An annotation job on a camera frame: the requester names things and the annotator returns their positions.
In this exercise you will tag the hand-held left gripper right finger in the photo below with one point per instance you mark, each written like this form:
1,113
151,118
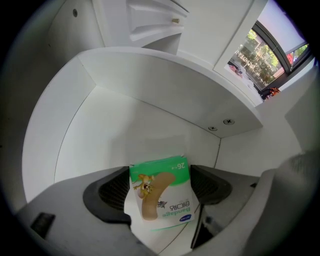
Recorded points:
220,190

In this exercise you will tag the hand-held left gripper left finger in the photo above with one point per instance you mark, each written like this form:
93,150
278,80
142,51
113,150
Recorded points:
70,215

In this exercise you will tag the green white bandage box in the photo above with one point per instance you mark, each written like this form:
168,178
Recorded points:
160,190

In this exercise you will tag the silver cross-head screw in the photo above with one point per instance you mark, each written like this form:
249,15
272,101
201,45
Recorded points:
228,121
212,128

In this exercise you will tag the orange black toy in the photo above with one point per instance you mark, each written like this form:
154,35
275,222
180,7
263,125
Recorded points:
273,91

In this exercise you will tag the dark framed window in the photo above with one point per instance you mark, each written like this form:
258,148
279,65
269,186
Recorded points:
265,55

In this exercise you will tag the small brass door knob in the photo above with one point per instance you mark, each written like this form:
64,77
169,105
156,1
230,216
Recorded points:
176,20

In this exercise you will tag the white open shelf unit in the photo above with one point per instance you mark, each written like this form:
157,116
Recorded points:
112,22

